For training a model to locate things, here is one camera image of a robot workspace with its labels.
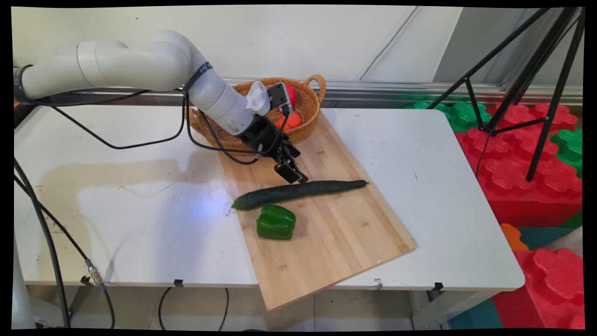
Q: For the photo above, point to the orange foam piece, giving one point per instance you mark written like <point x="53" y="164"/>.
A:
<point x="513" y="237"/>

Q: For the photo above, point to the red toy bell pepper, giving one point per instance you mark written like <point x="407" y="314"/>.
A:
<point x="291" y="94"/>

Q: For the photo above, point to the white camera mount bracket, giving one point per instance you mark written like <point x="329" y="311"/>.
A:
<point x="258" y="99"/>

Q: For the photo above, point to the long dark green cucumber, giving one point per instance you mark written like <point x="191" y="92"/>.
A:
<point x="298" y="191"/>

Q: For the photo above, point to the aluminium window rail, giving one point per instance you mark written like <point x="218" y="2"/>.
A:
<point x="396" y="91"/>

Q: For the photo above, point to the green foam block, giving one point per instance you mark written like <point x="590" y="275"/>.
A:
<point x="570" y="147"/>
<point x="459" y="114"/>

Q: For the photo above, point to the green toy bell pepper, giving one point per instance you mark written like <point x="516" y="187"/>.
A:
<point x="276" y="223"/>

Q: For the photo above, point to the large red foam block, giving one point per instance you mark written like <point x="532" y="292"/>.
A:
<point x="513" y="154"/>

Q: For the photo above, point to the teal foam mat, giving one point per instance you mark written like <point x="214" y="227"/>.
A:
<point x="543" y="234"/>

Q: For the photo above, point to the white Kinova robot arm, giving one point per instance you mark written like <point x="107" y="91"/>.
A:
<point x="140" y="63"/>

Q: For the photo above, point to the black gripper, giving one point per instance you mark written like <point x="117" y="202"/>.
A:
<point x="261" y="133"/>

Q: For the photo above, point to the black tripod stand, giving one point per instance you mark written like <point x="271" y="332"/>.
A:
<point x="536" y="88"/>

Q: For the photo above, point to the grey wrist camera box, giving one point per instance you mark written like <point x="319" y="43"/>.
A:
<point x="280" y="95"/>

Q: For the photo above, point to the orange toy vegetable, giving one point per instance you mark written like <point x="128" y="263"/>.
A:
<point x="291" y="121"/>

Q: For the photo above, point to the red foam block with studs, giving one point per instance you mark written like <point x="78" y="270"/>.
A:
<point x="550" y="289"/>

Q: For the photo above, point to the bamboo wooden cutting board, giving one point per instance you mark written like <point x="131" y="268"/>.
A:
<point x="326" y="233"/>

